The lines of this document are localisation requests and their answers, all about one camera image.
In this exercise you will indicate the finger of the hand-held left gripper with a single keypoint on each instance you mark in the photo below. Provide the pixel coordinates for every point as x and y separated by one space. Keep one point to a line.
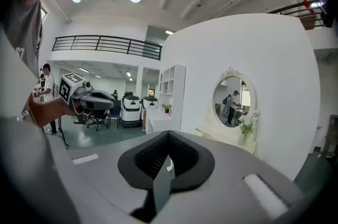
97 104
105 94

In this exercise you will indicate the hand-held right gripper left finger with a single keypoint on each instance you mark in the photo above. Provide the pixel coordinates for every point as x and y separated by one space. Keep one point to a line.
105 170

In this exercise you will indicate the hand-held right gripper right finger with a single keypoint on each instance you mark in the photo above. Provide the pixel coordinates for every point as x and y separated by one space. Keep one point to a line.
227 191

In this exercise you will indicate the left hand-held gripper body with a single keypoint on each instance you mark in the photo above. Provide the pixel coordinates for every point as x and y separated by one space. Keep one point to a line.
75 91

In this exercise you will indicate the white dressing table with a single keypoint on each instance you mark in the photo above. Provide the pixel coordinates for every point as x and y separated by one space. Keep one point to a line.
224 139

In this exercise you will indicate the person's left forearm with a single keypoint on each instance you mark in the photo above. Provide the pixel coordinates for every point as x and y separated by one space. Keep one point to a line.
47 112

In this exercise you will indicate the black office chair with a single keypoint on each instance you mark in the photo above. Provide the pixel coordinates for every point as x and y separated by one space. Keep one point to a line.
96 120

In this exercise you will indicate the blue chair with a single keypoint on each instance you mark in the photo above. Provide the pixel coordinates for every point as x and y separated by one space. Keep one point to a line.
114 113

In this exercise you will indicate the white service robot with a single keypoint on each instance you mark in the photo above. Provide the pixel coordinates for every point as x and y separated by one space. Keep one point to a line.
150 105
130 112

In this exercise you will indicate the black tripod stand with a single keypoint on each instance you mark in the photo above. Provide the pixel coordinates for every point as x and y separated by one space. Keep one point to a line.
63 133

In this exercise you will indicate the long black balcony railing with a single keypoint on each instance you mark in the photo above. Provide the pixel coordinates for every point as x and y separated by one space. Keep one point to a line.
105 43

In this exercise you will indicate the pale green vase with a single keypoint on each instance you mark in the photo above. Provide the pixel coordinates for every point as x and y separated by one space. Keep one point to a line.
242 139

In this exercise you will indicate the white low cabinet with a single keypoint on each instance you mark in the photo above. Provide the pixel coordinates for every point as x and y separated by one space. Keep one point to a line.
158 122

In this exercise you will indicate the white flower bouquet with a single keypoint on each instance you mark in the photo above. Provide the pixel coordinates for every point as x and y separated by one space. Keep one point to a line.
248 122

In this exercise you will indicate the white bookshelf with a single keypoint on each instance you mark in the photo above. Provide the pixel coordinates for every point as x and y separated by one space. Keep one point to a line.
179 85

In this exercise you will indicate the person's grey t-shirt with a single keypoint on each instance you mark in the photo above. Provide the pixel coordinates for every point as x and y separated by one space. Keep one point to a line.
23 32

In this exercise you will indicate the oval white-framed mirror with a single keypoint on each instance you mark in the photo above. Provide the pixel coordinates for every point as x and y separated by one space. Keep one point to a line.
233 77

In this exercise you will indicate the brown cardboard box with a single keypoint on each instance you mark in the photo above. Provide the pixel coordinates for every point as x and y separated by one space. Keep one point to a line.
309 22

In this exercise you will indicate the short black balcony railing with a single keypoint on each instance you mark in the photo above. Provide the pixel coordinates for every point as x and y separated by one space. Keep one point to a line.
314 10

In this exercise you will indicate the red hanging ornament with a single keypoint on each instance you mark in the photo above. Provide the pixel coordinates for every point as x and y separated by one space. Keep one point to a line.
306 4

